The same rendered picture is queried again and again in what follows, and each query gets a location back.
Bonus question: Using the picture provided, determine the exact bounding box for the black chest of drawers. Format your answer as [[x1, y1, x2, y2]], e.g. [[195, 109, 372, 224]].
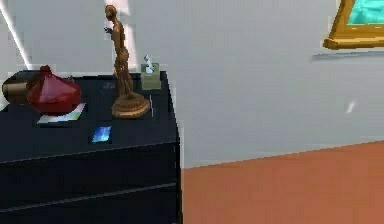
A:
[[0, 69, 184, 224]]

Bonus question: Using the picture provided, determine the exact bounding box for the grey tissue box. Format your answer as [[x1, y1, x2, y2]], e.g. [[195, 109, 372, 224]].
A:
[[140, 54, 162, 91]]

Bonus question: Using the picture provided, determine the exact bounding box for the bronze human figure statue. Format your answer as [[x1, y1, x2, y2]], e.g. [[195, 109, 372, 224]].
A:
[[103, 4, 151, 119]]

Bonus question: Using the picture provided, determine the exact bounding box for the blue flat phone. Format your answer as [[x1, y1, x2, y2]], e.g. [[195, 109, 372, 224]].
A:
[[91, 125, 113, 144]]

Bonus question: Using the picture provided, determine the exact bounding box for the dark red vase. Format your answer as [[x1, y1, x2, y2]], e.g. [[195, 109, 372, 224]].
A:
[[27, 65, 83, 117]]

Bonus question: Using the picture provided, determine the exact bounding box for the brown cylinder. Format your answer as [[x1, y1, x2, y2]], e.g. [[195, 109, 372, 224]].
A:
[[1, 75, 38, 105]]

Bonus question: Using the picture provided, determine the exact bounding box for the gold framed picture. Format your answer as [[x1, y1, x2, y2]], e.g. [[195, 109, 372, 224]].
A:
[[322, 0, 384, 51]]

